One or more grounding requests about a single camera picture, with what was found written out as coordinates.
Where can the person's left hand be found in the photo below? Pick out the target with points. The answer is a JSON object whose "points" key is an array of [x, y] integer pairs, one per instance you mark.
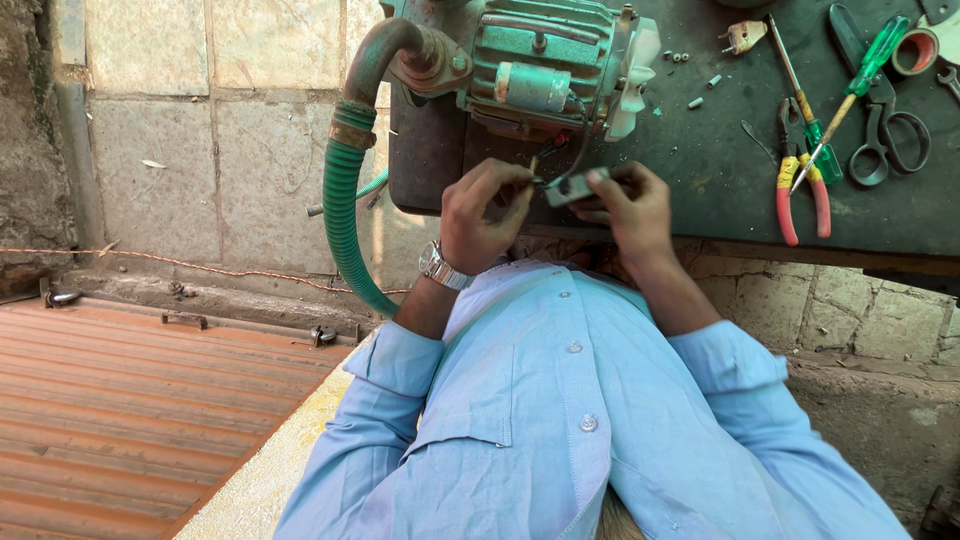
{"points": [[469, 225]]}

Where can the person's right hand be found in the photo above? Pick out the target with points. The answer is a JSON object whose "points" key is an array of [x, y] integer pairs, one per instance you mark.
{"points": [[637, 214]]}

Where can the grey terminal cover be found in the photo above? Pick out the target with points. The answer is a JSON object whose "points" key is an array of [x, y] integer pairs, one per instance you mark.
{"points": [[570, 187]]}

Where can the silver wristwatch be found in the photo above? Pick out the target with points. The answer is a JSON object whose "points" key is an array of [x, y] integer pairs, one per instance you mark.
{"points": [[442, 268]]}

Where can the small white plastic piece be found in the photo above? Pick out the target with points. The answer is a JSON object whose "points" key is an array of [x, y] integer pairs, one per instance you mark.
{"points": [[695, 103], [713, 81]]}

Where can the white motor fan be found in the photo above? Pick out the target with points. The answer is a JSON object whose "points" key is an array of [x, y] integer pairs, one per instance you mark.
{"points": [[636, 75]]}

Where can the small metal nuts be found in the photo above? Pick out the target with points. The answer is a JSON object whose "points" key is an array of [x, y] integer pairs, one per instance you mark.
{"points": [[676, 55]]}

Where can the green electric motor pump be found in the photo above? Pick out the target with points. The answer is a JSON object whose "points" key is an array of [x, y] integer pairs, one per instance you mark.
{"points": [[525, 60]]}

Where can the shutter metal lock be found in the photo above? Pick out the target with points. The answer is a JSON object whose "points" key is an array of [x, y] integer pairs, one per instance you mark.
{"points": [[324, 335], [61, 297]]}

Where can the yellow and green screwdriver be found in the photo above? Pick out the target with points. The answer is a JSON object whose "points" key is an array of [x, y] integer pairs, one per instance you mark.
{"points": [[814, 131]]}

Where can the white electric plug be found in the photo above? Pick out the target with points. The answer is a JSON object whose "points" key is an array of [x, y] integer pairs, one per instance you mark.
{"points": [[744, 36]]}

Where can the light blue shirt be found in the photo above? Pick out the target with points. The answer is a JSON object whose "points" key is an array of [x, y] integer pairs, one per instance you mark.
{"points": [[570, 420]]}

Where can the black scissors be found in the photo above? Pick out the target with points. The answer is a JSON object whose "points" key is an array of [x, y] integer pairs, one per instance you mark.
{"points": [[877, 112]]}

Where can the red tape roll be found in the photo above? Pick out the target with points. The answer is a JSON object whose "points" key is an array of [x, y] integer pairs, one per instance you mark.
{"points": [[900, 56]]}

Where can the steel spanner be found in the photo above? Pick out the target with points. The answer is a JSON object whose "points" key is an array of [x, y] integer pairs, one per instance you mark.
{"points": [[951, 81]]}

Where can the white and grey tool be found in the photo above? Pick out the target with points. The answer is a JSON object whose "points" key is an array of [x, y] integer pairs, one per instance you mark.
{"points": [[946, 30]]}

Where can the orange rolling shutter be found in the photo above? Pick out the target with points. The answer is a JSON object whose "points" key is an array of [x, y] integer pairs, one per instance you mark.
{"points": [[127, 420]]}

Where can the dark metal block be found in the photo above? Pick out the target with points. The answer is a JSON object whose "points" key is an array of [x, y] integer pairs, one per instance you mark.
{"points": [[943, 514]]}

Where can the grey wall pipe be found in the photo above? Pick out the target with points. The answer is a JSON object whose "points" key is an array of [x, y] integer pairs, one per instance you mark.
{"points": [[79, 150]]}

